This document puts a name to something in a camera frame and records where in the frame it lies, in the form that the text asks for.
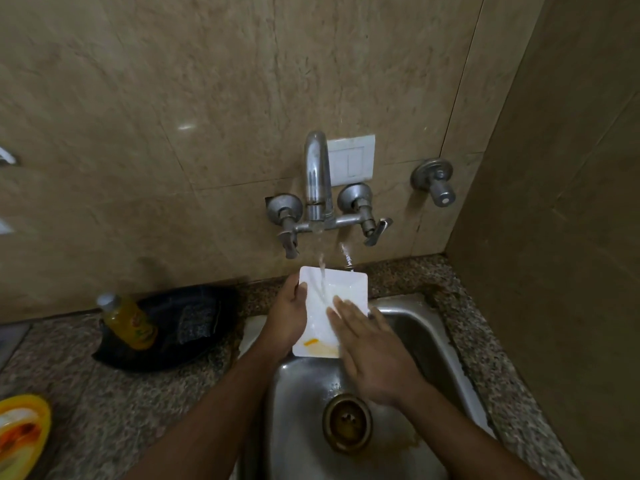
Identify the person's left hand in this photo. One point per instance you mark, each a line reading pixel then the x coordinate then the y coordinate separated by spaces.
pixel 282 322

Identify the person's right hand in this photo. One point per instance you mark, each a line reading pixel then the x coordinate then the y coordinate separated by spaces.
pixel 372 354

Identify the person's right little finger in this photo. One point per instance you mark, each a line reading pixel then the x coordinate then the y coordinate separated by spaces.
pixel 379 318

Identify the person's left thumb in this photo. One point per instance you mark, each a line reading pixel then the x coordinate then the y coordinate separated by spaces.
pixel 302 289

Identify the person's right middle finger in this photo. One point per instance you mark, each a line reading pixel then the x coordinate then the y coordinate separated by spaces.
pixel 345 309

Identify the white square plate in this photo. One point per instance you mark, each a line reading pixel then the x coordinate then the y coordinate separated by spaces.
pixel 320 304

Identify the person's right forearm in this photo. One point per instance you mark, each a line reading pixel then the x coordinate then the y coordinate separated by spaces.
pixel 460 434

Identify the person's left forearm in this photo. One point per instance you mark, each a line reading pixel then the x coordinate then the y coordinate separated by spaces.
pixel 210 419

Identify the black plastic tray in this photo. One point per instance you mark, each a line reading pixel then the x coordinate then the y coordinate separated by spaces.
pixel 200 324

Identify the brass sink drain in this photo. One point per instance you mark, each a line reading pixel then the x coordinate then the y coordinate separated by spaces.
pixel 347 423

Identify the dark scrub sponge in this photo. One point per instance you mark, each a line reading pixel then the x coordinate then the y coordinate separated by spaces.
pixel 192 319

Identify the stainless steel sink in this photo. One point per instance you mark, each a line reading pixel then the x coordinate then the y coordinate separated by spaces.
pixel 310 444

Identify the yellow dish soap bottle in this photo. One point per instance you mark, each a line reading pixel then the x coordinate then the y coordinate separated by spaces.
pixel 127 322

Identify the yellow plastic plate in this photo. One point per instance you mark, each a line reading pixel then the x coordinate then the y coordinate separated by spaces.
pixel 22 434

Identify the chrome wall faucet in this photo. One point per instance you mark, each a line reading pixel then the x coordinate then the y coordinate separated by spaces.
pixel 318 194

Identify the white wall switch plate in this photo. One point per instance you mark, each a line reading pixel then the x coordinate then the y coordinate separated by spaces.
pixel 356 157

